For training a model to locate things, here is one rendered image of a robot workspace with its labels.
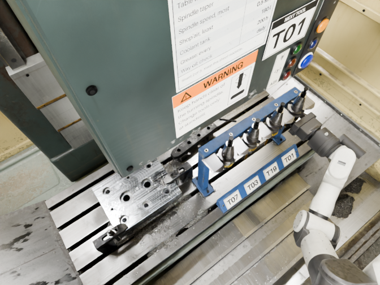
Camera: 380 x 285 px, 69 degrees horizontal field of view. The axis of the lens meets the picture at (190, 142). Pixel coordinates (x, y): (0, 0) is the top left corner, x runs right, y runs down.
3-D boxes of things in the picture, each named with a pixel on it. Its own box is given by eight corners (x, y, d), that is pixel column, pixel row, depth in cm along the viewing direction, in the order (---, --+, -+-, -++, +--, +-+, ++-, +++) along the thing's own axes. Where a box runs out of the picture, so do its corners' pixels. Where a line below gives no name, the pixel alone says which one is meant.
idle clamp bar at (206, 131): (217, 134, 135) (218, 126, 129) (176, 165, 126) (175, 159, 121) (210, 127, 137) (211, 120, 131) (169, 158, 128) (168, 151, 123)
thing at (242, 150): (251, 150, 95) (252, 149, 94) (240, 159, 93) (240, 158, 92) (238, 137, 98) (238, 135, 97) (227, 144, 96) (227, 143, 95)
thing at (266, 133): (275, 134, 98) (275, 133, 97) (264, 142, 96) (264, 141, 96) (261, 121, 101) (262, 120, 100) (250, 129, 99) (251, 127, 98)
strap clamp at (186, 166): (193, 176, 123) (192, 162, 110) (168, 193, 120) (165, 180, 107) (188, 171, 125) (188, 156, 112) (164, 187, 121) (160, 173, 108)
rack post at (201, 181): (214, 190, 120) (219, 160, 94) (204, 198, 118) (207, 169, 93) (201, 173, 124) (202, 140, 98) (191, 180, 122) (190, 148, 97)
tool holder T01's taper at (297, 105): (295, 100, 103) (301, 88, 97) (305, 107, 102) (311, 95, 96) (288, 106, 102) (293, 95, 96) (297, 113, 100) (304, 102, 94)
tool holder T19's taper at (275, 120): (275, 114, 100) (280, 103, 94) (284, 122, 98) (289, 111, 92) (266, 120, 99) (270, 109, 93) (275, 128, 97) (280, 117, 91)
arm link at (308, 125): (316, 105, 102) (342, 127, 97) (307, 120, 110) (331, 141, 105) (292, 122, 98) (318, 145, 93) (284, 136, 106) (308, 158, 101)
